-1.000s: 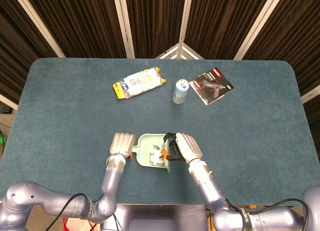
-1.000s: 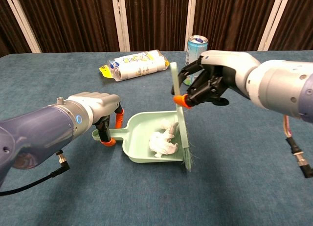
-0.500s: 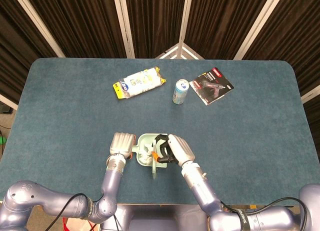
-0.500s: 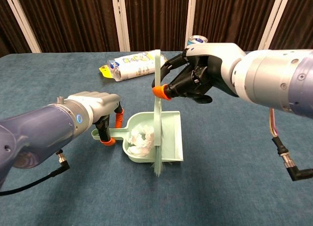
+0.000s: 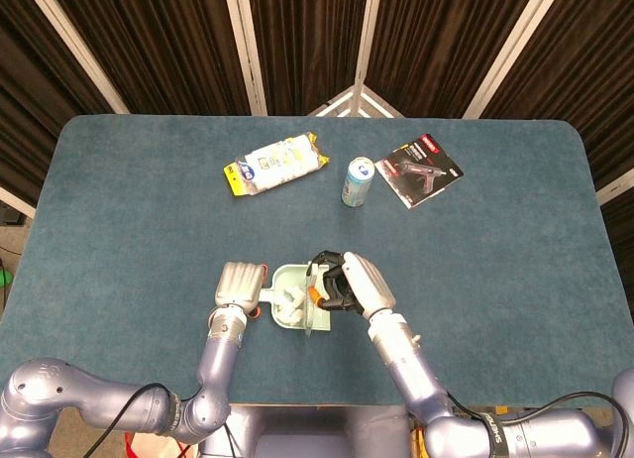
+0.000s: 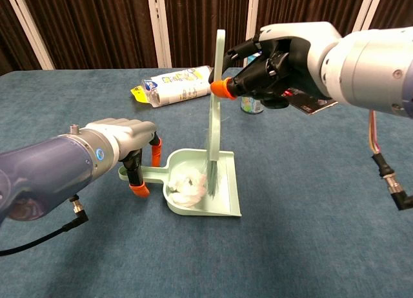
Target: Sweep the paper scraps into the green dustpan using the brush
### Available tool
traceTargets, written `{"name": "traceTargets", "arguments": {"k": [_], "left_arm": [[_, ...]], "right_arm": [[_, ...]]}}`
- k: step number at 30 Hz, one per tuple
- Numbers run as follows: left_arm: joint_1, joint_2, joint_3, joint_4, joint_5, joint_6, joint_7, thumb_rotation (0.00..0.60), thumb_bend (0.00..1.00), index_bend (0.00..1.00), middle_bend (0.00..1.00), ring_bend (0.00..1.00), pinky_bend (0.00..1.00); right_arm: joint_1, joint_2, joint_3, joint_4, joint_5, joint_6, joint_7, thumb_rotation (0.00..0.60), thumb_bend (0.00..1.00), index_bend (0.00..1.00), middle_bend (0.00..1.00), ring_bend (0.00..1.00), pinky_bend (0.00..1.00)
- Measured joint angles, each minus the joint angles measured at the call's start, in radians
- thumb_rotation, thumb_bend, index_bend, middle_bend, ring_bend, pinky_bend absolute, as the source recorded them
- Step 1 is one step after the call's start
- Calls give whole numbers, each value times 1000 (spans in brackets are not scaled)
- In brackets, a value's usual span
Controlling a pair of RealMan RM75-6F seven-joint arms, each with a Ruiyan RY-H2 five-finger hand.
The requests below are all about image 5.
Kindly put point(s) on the white screen base bar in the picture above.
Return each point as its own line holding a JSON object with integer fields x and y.
{"x": 616, "y": 188}
{"x": 17, "y": 202}

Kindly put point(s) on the silver robot torso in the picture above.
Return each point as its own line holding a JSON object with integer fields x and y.
{"x": 307, "y": 433}

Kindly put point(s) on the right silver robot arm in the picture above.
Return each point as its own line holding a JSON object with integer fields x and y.
{"x": 411, "y": 369}

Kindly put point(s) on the mint green hand brush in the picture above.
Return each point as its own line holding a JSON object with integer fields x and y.
{"x": 310, "y": 319}

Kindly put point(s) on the blue felt table cover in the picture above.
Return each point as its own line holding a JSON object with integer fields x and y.
{"x": 124, "y": 279}

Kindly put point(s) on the dark brown curtain panel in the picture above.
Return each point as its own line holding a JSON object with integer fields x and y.
{"x": 163, "y": 46}
{"x": 30, "y": 106}
{"x": 594, "y": 81}
{"x": 307, "y": 41}
{"x": 436, "y": 46}

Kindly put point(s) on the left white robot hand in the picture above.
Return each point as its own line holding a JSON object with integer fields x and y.
{"x": 240, "y": 284}

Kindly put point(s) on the red and white bag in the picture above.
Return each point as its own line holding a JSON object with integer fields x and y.
{"x": 148, "y": 448}

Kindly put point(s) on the small green floor object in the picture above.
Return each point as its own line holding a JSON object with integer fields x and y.
{"x": 5, "y": 278}

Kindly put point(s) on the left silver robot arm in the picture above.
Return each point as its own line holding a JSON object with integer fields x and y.
{"x": 218, "y": 359}

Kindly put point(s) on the white screen frame post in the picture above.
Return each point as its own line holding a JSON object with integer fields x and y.
{"x": 245, "y": 46}
{"x": 74, "y": 41}
{"x": 369, "y": 32}
{"x": 510, "y": 46}

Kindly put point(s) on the mint green plastic dustpan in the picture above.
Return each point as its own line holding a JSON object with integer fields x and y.
{"x": 287, "y": 277}

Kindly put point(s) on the white triangular screen foot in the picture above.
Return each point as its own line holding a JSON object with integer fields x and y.
{"x": 352, "y": 101}

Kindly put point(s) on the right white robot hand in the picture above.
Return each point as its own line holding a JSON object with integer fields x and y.
{"x": 366, "y": 284}

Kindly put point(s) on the plastic pack of white rolls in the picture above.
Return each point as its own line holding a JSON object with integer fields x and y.
{"x": 277, "y": 165}

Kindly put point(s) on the light blue drink can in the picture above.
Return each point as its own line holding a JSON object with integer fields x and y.
{"x": 356, "y": 185}

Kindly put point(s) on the glue gun package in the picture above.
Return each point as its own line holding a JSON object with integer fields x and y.
{"x": 421, "y": 173}

